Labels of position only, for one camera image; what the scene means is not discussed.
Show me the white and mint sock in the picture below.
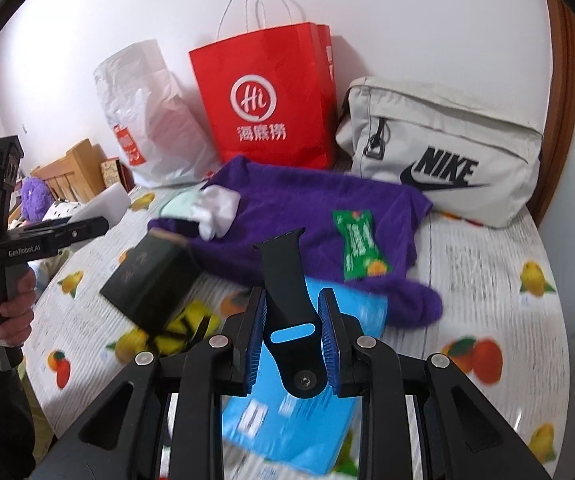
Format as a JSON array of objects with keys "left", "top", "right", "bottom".
[{"left": 160, "top": 184, "right": 241, "bottom": 240}]

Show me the green wet wipe sachet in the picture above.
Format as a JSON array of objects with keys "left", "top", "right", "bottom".
[{"left": 332, "top": 210, "right": 391, "bottom": 282}]

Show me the black watch strap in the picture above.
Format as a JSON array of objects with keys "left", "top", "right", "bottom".
[{"left": 252, "top": 226, "right": 330, "bottom": 400}]

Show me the white melamine sponge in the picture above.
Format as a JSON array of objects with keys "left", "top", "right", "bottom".
[{"left": 71, "top": 183, "right": 131, "bottom": 229}]

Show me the yellow mesh pouch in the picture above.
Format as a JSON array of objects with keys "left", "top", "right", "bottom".
[{"left": 153, "top": 299, "right": 222, "bottom": 356}]

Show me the person's left hand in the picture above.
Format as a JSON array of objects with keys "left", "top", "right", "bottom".
[{"left": 0, "top": 269, "right": 36, "bottom": 347}]

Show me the white dotted pillow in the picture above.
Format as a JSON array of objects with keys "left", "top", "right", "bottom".
[{"left": 42, "top": 200, "right": 82, "bottom": 221}]

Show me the purple plush toy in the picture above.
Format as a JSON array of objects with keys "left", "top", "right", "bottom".
[{"left": 21, "top": 177, "right": 54, "bottom": 222}]

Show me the wooden bed headboard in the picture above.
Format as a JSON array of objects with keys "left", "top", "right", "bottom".
[{"left": 30, "top": 139, "right": 105, "bottom": 204}]

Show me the patterned notebook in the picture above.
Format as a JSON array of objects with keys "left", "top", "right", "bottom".
[{"left": 100, "top": 157, "right": 135, "bottom": 192}]

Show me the dark green tea box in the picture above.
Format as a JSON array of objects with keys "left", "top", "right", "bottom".
[{"left": 100, "top": 229, "right": 202, "bottom": 336}]

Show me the fruit-print plastic tablecloth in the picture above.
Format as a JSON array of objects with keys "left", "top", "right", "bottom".
[{"left": 23, "top": 186, "right": 569, "bottom": 479}]

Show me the white Miniso plastic bag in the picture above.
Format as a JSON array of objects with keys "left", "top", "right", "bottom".
[{"left": 94, "top": 39, "right": 220, "bottom": 188}]

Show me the blue tissue pack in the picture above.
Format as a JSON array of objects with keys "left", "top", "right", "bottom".
[{"left": 220, "top": 275, "right": 389, "bottom": 476}]

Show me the purple towel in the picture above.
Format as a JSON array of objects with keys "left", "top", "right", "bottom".
[{"left": 149, "top": 156, "right": 443, "bottom": 328}]

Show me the red Haidilao paper bag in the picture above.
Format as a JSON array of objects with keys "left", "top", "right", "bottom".
[{"left": 190, "top": 22, "right": 337, "bottom": 169}]

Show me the grey Nike waist bag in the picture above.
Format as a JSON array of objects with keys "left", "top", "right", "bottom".
[{"left": 336, "top": 76, "right": 542, "bottom": 228}]

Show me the wooden door frame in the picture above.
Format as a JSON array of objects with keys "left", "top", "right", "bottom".
[{"left": 527, "top": 0, "right": 575, "bottom": 226}]

